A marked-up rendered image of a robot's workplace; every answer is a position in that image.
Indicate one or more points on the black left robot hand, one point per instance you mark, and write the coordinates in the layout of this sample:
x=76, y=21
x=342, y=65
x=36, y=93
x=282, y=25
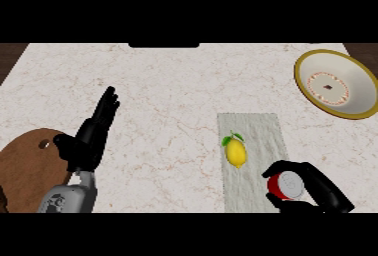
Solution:
x=91, y=140

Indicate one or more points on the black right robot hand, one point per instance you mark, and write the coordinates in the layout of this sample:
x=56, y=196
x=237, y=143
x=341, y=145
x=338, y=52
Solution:
x=326, y=186

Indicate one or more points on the red can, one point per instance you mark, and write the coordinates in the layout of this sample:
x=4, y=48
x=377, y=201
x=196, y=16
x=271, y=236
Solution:
x=287, y=186

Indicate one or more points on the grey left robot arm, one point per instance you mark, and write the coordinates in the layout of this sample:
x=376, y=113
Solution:
x=69, y=196

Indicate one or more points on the grey placemat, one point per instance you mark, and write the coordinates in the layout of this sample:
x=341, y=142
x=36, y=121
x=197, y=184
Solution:
x=253, y=160

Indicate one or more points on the white bowl with gold rim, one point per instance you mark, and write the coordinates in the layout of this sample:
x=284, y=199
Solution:
x=341, y=83

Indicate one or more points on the brown wooden cutting board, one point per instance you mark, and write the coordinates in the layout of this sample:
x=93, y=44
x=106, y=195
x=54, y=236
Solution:
x=32, y=170

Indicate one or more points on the yellow lemon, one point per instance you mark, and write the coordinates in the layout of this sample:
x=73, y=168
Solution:
x=236, y=151

